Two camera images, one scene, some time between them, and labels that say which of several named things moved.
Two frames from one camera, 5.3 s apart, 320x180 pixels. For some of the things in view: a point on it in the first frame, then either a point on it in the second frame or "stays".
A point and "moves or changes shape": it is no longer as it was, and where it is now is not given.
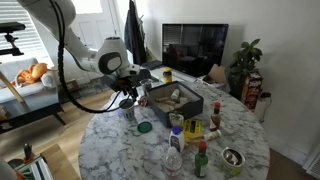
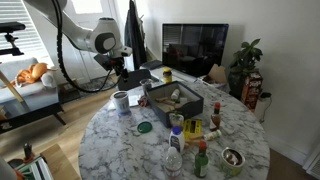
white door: x=94 y=20 stays
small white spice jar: x=212 y=135 stays
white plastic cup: x=126 y=106 moves or changes shape
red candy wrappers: x=143 y=101 stays
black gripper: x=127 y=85 → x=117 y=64
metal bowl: x=232 y=161 stays
